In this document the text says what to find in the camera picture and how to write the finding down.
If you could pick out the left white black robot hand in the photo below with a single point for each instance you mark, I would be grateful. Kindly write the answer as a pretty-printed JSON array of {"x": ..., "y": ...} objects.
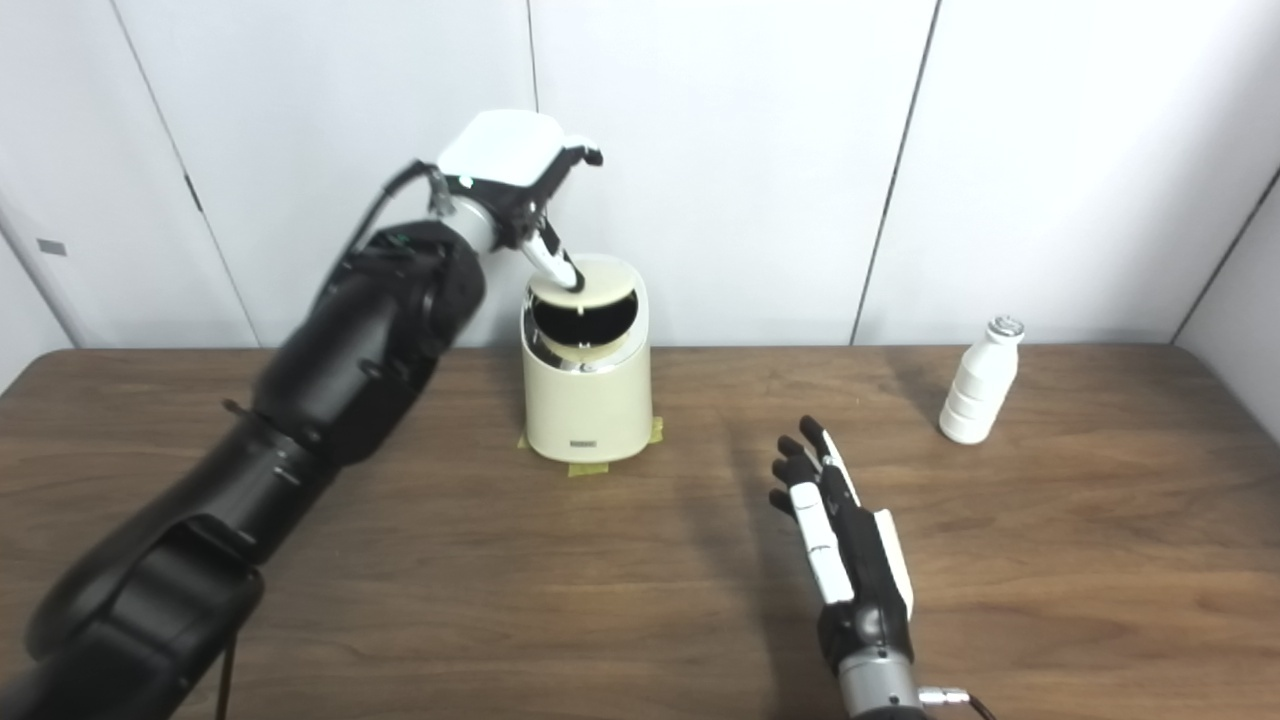
[{"x": 500, "y": 148}]

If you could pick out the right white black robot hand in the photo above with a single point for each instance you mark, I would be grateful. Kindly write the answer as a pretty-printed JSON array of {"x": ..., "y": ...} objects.
[{"x": 850, "y": 545}]

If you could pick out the round cream bin lid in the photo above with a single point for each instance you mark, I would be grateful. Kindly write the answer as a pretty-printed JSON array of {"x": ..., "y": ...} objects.
[{"x": 610, "y": 280}]

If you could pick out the small white plastic bottle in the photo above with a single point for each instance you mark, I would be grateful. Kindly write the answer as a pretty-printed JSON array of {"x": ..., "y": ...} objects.
[{"x": 978, "y": 390}]

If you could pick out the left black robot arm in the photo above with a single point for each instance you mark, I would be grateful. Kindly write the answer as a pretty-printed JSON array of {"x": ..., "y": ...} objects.
[{"x": 330, "y": 360}]

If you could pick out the cream-colored trash bin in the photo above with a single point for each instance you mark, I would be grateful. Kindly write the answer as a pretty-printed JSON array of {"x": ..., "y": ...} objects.
[{"x": 587, "y": 410}]

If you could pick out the black wall panel hinge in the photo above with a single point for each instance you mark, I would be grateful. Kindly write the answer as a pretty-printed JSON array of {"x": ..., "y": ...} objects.
[{"x": 193, "y": 192}]

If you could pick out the small gray wall label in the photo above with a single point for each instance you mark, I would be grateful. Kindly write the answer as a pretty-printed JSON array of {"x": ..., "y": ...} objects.
[{"x": 52, "y": 247}]

